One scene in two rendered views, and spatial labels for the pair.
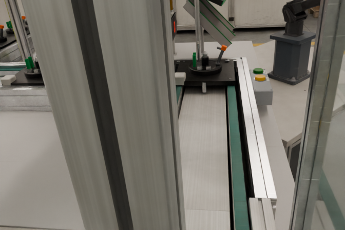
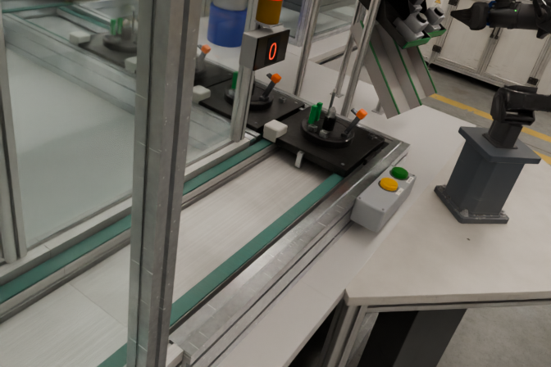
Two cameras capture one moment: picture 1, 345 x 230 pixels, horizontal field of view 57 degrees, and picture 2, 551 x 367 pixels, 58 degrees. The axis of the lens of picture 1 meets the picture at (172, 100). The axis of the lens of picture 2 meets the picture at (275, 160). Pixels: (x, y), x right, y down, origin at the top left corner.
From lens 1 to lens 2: 42 cm
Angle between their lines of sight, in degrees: 16
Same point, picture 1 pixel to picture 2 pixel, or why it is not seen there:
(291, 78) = (462, 211)
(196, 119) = (243, 198)
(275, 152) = (313, 302)
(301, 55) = (492, 180)
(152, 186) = not seen: outside the picture
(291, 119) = (394, 269)
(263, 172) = (220, 312)
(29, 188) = not seen: outside the picture
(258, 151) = (253, 283)
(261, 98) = (364, 215)
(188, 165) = not seen: hidden behind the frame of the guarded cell
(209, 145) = (219, 240)
